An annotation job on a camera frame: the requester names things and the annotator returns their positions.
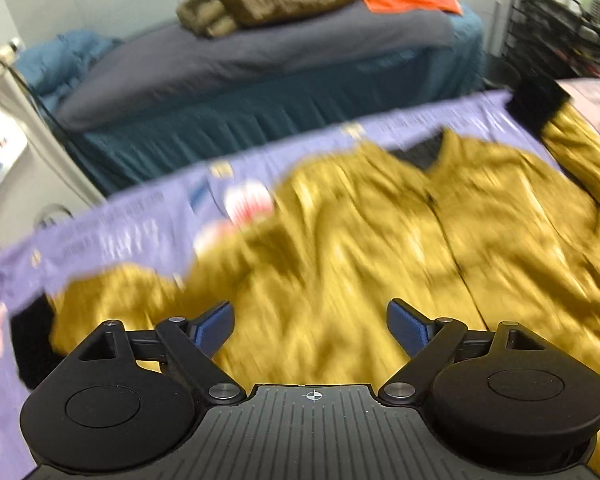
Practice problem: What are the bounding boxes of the blue pillow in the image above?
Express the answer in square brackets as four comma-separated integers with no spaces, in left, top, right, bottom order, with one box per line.
[12,30,123,98]

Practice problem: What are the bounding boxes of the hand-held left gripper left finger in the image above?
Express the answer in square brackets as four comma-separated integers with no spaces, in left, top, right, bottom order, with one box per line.
[78,301,247,404]

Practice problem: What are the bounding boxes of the mustard yellow jacket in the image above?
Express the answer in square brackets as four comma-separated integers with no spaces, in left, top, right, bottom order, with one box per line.
[10,77,600,480]

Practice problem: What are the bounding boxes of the grey blanket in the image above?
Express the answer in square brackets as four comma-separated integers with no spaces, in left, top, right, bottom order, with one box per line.
[55,0,456,133]

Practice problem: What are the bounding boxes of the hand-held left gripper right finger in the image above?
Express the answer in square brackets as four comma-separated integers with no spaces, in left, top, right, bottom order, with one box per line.
[377,298,548,408]

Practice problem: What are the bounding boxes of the white appliance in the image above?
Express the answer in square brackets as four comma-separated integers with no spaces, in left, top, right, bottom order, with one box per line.
[0,37,106,266]

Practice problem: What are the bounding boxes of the bed with teal skirt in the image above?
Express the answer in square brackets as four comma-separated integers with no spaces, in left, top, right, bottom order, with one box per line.
[15,5,486,198]

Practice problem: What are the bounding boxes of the purple floral blanket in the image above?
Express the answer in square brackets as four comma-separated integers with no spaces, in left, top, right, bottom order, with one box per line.
[0,91,571,480]

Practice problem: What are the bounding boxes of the black wire rack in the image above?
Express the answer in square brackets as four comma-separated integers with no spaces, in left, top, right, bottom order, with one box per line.
[500,0,600,83]

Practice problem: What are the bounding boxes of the pale pink cloth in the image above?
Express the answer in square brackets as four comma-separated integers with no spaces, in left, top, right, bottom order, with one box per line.
[555,77,600,146]

